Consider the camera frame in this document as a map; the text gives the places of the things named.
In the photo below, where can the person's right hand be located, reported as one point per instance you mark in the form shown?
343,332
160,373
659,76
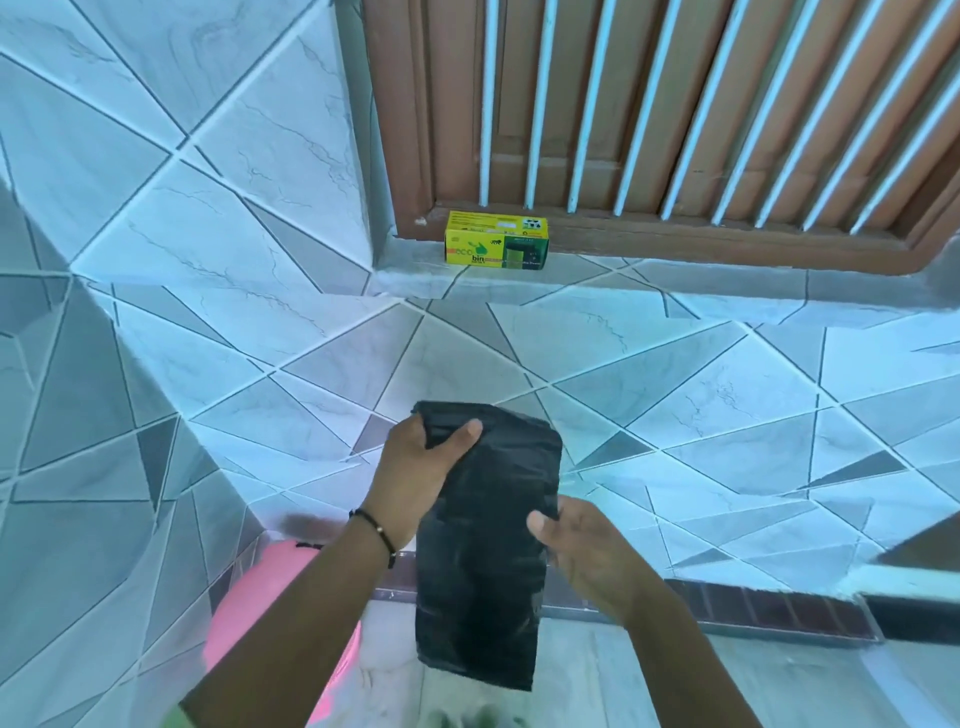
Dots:
592,547

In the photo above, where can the person's left hand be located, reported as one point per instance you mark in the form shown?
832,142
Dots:
409,480

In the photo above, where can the person's left thumb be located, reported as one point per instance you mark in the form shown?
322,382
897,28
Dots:
459,441

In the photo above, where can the person's right thumb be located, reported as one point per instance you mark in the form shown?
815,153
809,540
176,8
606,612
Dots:
541,525

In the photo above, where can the black plastic garbage bag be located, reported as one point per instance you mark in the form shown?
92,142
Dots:
487,540

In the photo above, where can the person's right forearm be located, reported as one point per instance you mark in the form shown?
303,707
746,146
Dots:
686,660

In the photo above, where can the person's left forearm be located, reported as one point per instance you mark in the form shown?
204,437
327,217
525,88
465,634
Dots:
292,637

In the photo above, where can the yellow green cardboard box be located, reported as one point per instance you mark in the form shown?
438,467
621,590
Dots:
498,240

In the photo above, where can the brown floor drain grate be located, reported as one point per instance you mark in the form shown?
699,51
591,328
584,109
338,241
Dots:
750,611

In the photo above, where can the pink plastic bin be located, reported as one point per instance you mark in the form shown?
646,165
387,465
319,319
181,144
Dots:
281,622

